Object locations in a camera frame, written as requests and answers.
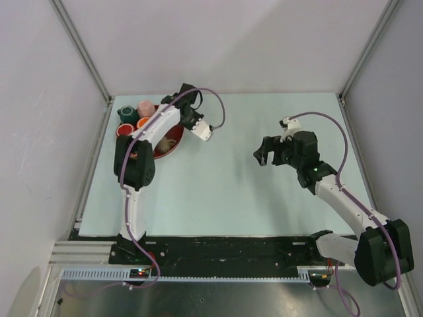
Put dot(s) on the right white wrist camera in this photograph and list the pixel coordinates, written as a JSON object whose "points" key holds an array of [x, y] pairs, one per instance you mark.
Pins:
{"points": [[290, 127]]}

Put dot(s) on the brown speckled mug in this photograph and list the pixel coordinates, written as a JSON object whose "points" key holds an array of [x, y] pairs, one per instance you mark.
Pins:
{"points": [[165, 145]]}

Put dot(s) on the light pink tall mug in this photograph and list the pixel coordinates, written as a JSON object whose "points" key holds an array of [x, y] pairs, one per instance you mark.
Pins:
{"points": [[145, 108]]}

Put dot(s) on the grey cable duct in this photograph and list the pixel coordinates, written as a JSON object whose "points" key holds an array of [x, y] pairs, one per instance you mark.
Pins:
{"points": [[129, 274]]}

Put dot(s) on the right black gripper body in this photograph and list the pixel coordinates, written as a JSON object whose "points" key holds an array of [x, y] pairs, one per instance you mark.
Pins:
{"points": [[287, 154]]}

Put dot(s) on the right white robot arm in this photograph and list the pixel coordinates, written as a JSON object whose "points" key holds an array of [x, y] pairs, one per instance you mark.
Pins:
{"points": [[382, 249]]}

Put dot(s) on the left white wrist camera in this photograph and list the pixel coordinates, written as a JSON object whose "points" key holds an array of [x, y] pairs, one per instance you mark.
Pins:
{"points": [[202, 130]]}

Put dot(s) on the red mug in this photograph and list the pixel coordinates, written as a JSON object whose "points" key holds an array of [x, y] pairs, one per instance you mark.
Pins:
{"points": [[124, 129]]}

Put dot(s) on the red round tray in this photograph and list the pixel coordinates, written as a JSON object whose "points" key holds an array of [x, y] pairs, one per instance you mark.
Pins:
{"points": [[175, 133]]}

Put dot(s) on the large orange mug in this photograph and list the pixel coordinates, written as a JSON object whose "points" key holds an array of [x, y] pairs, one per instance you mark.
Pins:
{"points": [[141, 122]]}

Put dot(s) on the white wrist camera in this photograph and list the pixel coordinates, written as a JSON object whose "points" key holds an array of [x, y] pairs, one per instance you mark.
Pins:
{"points": [[290, 127], [202, 130]]}

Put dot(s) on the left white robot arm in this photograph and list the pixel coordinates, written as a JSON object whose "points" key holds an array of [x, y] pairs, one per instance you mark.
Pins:
{"points": [[134, 162]]}

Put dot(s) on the dark green mug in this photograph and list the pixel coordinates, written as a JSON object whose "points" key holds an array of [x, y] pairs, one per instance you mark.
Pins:
{"points": [[128, 114]]}

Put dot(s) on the aluminium frame rail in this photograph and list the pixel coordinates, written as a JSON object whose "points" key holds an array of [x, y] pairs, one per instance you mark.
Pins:
{"points": [[80, 254]]}

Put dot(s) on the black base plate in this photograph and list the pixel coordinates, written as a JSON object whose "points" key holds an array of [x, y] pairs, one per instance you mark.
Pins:
{"points": [[220, 257]]}

